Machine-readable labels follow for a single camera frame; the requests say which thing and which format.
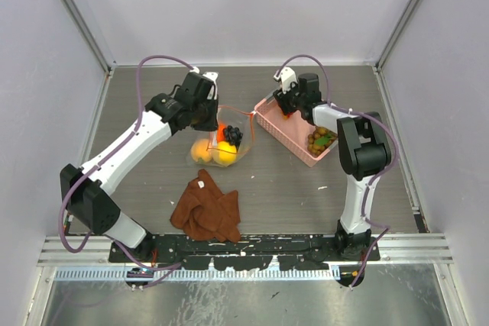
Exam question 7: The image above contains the brown longan bunch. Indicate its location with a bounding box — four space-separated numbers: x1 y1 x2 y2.
307 127 337 157

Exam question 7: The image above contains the dark grape bunch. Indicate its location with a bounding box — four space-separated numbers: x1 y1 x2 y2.
225 125 243 150

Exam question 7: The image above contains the orange peach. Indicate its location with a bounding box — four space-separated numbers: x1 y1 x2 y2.
190 139 212 163

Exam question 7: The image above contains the clear zip top bag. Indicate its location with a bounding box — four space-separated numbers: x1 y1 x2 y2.
188 105 254 167

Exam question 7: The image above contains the yellow apple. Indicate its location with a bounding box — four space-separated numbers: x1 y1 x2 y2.
212 141 237 166

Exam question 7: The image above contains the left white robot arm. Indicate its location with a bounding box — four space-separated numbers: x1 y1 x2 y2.
60 69 219 262

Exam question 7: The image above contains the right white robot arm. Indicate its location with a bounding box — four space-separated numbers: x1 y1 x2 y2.
273 67 396 260

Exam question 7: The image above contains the pink plastic basket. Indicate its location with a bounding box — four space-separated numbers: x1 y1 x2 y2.
254 97 338 167

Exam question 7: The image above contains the brown cloth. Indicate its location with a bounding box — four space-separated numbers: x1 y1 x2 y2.
170 169 241 243

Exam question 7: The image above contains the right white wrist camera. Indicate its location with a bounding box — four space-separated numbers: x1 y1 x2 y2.
190 67 219 100

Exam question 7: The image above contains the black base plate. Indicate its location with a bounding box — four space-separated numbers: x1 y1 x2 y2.
108 233 381 272

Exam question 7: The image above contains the grey slotted cable duct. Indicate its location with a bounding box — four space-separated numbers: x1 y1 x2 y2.
54 265 340 282

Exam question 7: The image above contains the aluminium frame rail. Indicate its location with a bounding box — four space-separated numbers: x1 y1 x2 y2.
37 233 454 269

